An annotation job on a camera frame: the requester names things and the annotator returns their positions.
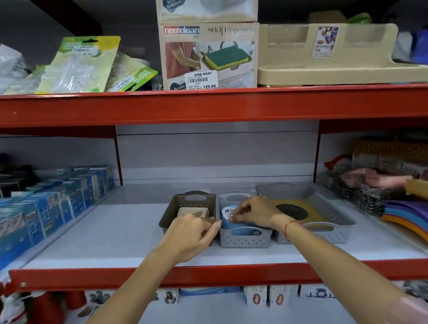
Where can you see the person's right hand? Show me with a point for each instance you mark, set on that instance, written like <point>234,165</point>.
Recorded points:
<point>262,211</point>

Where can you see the person's left hand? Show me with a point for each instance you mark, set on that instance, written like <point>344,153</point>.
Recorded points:
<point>188,239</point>

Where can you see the person's right fingers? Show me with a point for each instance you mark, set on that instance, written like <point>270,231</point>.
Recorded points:
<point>240,209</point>

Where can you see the person's left thumb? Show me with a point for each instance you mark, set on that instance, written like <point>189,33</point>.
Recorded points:
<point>211,230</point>

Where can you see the blue round container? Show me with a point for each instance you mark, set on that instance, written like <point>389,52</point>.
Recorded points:
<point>236,229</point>

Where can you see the brown plastic basket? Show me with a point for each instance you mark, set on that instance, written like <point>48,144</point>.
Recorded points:
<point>173,209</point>

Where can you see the person's right forearm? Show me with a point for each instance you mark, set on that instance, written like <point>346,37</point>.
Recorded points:
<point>336,268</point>

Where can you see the person's left forearm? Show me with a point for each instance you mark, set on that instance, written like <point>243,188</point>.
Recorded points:
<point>128,299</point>

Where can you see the beige square container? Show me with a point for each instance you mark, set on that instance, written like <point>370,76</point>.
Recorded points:
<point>191,211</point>

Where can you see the small grey plastic basket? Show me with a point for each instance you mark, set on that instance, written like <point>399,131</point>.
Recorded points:
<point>246,239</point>

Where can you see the flat blue box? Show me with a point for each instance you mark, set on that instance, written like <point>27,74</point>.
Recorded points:
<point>209,291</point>

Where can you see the yellow pad with black oval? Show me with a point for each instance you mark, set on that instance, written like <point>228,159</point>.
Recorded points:
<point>311,212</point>

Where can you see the white box with red label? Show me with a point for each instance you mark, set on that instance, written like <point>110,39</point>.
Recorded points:
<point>255,296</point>
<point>283,295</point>

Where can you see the small white picture box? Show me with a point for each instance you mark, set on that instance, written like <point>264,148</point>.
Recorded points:
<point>166,296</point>

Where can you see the large grey plastic basket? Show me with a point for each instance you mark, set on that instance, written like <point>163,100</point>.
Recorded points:
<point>325,207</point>

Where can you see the red plastic item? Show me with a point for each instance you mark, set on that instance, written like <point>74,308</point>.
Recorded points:
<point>335,162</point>

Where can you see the red metal shelf rack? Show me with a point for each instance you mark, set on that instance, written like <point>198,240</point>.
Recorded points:
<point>210,106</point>

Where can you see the white printed box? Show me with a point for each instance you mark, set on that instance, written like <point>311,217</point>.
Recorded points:
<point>316,292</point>

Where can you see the large white picture box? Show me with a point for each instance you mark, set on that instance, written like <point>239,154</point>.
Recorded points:
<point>96,301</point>

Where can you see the pink packaged item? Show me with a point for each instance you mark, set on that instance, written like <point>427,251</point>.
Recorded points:
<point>374,181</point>

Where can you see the soap dispenser box with sponge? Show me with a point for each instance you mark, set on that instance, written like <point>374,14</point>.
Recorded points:
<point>211,55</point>

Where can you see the brown woven basket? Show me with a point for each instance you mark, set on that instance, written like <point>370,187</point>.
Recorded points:
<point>397,150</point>

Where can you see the beige plastic organizer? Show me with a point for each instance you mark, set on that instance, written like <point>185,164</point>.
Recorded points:
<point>338,69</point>

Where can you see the row of blue boxes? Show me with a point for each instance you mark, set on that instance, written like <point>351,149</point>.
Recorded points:
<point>39,210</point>

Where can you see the small green hook packet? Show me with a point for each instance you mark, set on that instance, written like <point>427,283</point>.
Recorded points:
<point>129,76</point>

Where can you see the stack of coloured plastic boards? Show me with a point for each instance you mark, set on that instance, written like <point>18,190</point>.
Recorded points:
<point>420,223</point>

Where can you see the red bottles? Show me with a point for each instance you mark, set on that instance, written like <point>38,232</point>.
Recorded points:
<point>32,319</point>

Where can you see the pink sleeve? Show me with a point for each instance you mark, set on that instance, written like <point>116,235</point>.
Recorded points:
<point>416,312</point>

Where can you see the beige soap dispenser box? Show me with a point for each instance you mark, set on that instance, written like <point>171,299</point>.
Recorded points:
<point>208,5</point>

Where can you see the large green hook packet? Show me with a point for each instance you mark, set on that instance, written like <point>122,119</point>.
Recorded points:
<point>78,67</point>

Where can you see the dark boxes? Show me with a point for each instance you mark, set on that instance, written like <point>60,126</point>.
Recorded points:
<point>5,182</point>

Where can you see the green plastic item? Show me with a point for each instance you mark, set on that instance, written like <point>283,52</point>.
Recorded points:
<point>360,18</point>

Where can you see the blue plastic item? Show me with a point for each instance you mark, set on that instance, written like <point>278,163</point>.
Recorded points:
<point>425,46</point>

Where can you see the clear plastic packets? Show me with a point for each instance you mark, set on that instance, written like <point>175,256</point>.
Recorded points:
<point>4,71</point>

